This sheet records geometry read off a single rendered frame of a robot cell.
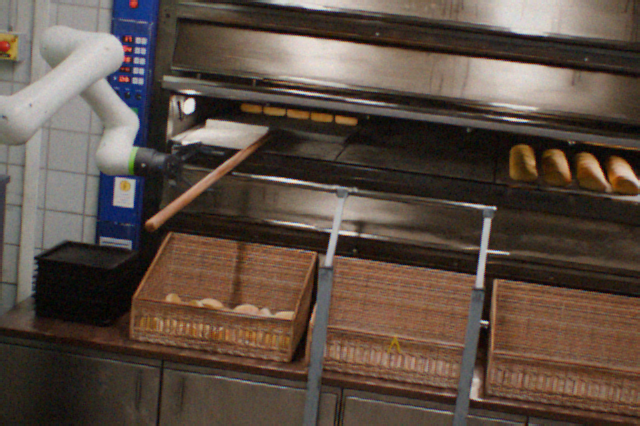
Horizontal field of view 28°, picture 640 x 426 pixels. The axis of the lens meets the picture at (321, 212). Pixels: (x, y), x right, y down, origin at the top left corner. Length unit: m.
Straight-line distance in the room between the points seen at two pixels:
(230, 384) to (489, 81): 1.37
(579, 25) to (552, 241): 0.76
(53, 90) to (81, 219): 1.28
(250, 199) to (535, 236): 1.03
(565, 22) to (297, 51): 0.93
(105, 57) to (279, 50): 0.98
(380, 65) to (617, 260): 1.08
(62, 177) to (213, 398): 1.08
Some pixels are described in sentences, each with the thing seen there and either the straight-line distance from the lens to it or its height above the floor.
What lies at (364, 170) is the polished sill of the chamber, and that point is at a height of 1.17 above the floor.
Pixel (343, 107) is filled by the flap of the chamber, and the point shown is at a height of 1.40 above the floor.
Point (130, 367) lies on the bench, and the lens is 4.37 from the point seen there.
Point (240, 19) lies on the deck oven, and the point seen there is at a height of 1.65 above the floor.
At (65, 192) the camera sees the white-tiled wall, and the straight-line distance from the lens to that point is 4.87.
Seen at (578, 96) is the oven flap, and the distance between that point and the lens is 4.55.
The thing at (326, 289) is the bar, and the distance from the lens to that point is 4.09.
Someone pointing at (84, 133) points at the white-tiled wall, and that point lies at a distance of 4.81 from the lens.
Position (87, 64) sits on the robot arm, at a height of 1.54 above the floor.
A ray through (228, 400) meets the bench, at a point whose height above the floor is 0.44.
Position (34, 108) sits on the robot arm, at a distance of 3.60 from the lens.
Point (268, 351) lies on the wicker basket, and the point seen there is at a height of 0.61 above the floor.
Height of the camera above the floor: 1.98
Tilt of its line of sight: 12 degrees down
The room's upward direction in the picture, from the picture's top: 6 degrees clockwise
